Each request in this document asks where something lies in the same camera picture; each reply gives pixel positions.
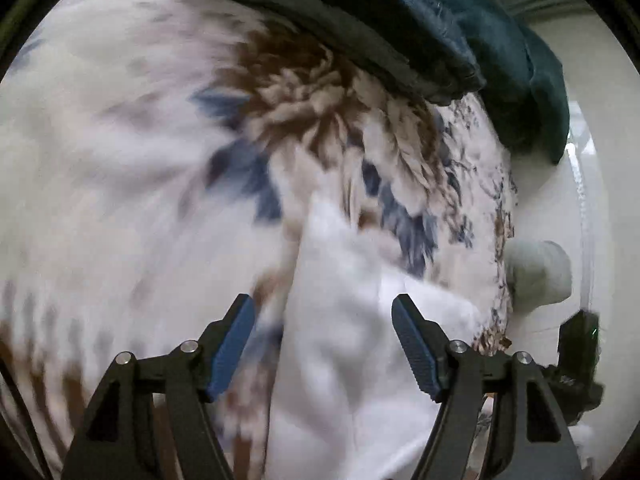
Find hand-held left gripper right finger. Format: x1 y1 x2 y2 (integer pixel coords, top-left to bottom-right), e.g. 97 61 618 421
391 293 584 480

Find light green cloth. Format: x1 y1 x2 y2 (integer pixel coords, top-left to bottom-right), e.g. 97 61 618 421
504 239 574 317

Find dark teal towel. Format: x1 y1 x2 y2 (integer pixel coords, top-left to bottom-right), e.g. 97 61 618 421
480 25 572 166

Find floral bed blanket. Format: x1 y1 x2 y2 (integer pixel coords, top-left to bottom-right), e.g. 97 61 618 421
0 0 519 480

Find folded dark grey pants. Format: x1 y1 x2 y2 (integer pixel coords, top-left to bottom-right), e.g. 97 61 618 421
192 0 453 107

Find folded blue jeans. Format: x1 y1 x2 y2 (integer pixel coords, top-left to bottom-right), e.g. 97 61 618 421
320 0 487 94

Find white pants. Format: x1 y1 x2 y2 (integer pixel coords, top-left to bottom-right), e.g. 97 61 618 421
265 195 497 480

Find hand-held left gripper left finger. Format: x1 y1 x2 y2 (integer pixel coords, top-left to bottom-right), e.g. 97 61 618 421
60 294 257 480

